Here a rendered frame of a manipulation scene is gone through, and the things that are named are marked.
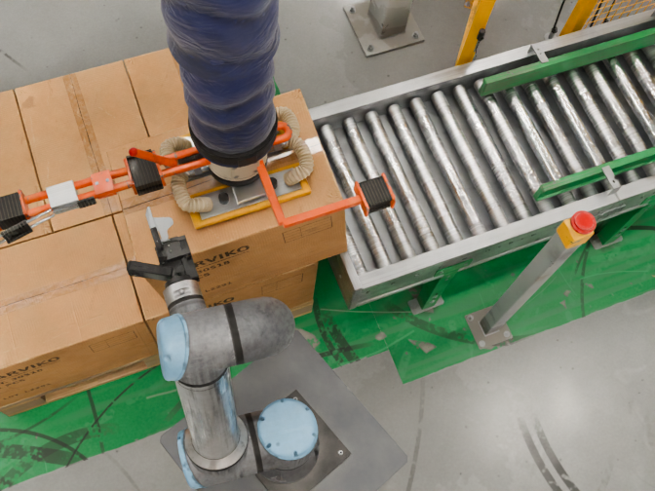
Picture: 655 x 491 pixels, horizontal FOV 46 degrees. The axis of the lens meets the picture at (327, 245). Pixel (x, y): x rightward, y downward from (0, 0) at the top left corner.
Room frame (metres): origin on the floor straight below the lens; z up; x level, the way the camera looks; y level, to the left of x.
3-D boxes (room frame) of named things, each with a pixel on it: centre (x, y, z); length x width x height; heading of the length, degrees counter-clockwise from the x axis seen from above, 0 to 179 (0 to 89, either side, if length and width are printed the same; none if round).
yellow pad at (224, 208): (0.92, 0.24, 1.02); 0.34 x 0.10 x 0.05; 120
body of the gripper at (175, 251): (0.65, 0.37, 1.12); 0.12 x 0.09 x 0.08; 30
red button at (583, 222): (1.00, -0.70, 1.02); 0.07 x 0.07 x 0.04
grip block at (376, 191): (0.93, -0.10, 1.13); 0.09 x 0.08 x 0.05; 30
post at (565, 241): (1.00, -0.70, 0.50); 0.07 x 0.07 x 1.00; 30
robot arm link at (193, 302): (0.50, 0.29, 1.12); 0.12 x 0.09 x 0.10; 30
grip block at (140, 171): (0.88, 0.51, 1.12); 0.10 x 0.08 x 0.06; 30
